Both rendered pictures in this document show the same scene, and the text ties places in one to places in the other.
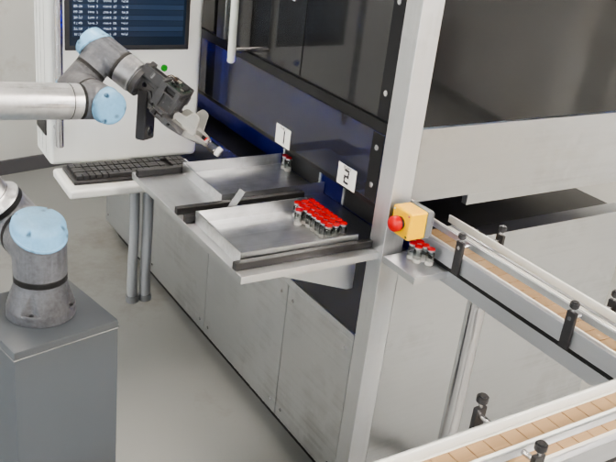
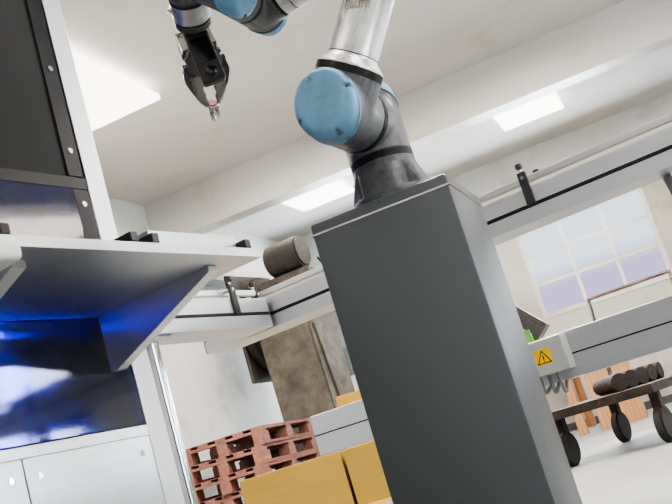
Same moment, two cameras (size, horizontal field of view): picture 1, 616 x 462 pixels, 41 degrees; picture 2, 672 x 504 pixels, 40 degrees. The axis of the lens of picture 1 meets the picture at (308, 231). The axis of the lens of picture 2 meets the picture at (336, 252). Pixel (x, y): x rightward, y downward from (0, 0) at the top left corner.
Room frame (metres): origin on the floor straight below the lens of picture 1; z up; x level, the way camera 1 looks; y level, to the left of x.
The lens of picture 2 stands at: (2.41, 1.98, 0.40)
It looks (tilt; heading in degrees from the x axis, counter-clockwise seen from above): 12 degrees up; 244
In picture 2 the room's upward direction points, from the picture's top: 17 degrees counter-clockwise
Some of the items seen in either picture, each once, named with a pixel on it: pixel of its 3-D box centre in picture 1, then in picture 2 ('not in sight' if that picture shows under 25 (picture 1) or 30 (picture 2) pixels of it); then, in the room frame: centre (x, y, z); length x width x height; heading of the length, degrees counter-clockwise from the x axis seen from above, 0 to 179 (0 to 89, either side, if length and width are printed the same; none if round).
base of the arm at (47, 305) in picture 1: (40, 291); (389, 184); (1.60, 0.58, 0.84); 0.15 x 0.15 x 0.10
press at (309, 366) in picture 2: not in sight; (322, 370); (-1.01, -6.24, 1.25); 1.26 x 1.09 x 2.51; 46
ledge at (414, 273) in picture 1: (419, 266); not in sight; (1.90, -0.29, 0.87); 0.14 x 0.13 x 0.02; 125
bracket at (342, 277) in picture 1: (299, 274); (162, 320); (1.92, 0.01, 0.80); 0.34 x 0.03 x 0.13; 125
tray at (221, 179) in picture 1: (253, 177); not in sight; (2.31, 0.18, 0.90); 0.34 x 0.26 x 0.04; 125
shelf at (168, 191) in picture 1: (258, 211); (62, 290); (2.13, 0.14, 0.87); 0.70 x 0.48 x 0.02; 35
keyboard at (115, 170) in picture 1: (130, 169); not in sight; (2.47, 0.59, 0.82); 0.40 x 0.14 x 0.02; 122
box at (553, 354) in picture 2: not in sight; (546, 357); (0.96, -0.03, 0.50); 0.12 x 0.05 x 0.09; 125
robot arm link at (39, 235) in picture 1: (38, 243); (368, 124); (1.61, 0.58, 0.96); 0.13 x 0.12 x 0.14; 41
